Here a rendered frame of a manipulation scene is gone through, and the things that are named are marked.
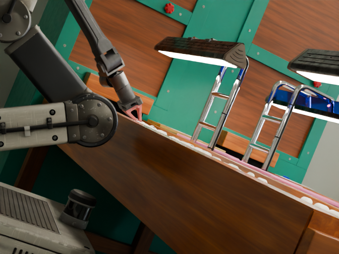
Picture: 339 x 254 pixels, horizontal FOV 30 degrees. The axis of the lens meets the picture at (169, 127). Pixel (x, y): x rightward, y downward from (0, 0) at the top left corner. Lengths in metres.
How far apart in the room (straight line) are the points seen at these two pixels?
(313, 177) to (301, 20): 1.67
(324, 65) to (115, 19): 1.30
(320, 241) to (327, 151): 3.59
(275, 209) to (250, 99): 1.98
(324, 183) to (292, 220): 3.60
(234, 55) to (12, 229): 0.93
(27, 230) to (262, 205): 0.56
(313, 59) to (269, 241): 0.72
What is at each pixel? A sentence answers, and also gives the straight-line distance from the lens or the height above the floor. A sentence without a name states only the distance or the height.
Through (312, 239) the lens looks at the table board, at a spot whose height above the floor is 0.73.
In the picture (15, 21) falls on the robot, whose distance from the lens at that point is 1.47.
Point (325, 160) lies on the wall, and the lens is 4.49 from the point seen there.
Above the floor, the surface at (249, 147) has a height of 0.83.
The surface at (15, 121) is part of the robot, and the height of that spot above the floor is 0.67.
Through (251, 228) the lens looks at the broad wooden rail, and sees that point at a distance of 1.01.
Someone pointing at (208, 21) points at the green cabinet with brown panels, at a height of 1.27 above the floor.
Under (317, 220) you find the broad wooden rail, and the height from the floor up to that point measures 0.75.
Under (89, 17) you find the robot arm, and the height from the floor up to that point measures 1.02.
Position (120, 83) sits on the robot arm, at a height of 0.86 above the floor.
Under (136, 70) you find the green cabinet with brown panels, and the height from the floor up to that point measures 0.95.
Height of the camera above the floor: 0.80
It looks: level
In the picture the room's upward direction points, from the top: 23 degrees clockwise
